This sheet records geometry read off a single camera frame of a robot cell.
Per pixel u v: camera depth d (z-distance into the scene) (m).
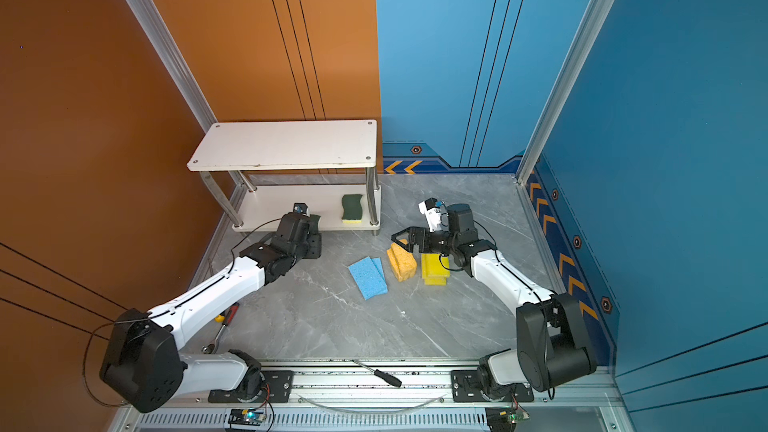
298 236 0.66
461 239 0.67
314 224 0.71
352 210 1.01
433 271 0.88
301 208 0.76
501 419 0.71
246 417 0.71
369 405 0.71
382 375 0.76
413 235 0.74
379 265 0.94
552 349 0.42
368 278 0.89
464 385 0.73
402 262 0.89
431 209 0.77
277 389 0.74
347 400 0.73
